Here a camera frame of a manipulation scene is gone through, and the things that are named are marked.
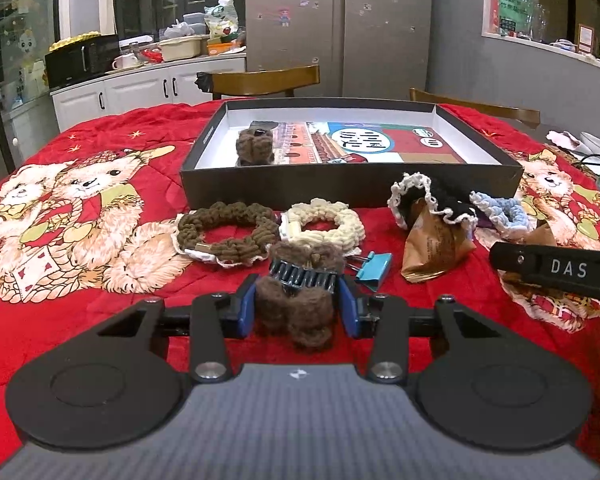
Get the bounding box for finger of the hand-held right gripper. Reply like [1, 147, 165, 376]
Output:
[489, 241, 543, 286]

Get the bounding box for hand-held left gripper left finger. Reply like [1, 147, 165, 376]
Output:
[96, 274, 259, 383]

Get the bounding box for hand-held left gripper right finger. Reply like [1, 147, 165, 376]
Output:
[336, 276, 502, 383]

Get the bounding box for brown knit hair clip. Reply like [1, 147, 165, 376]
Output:
[254, 241, 347, 350]

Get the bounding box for black cardboard box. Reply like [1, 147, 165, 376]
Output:
[179, 98, 524, 211]

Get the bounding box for small brown paper wrapper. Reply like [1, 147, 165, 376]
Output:
[524, 221, 559, 249]

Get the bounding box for teal binder clip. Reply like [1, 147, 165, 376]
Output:
[346, 252, 394, 292]

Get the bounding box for light blue knit scrunchie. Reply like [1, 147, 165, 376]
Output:
[469, 190, 532, 234]

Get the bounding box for olive brown knit scrunchie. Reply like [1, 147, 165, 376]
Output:
[172, 201, 279, 267]

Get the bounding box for brown snack packet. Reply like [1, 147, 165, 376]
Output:
[401, 198, 477, 284]

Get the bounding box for cream knit scrunchie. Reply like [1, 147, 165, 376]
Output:
[279, 198, 366, 249]

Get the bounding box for black white lace scrunchie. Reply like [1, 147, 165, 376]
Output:
[388, 172, 479, 234]

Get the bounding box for pink cloth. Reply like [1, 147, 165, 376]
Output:
[546, 129, 587, 149]

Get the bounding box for red teddy bear blanket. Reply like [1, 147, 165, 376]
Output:
[0, 101, 600, 473]

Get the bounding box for printed picture sheet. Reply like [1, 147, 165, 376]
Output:
[274, 120, 469, 165]

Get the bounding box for small framed card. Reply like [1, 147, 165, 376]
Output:
[577, 23, 597, 56]

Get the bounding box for wooden chair with dark cloth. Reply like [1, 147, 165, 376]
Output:
[196, 64, 321, 101]

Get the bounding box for white kitchen cabinet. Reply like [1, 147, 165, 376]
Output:
[50, 56, 247, 134]

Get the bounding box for cream plastic basin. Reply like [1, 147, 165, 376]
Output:
[158, 35, 204, 62]

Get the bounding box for silver refrigerator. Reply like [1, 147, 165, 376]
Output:
[244, 0, 434, 99]

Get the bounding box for green white snack bag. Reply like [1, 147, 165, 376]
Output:
[203, 0, 239, 41]

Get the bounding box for black microwave oven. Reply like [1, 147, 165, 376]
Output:
[44, 34, 120, 89]

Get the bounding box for yellow items on microwave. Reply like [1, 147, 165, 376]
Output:
[49, 32, 104, 52]

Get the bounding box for glass door with stickers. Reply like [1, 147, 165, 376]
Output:
[0, 0, 61, 161]

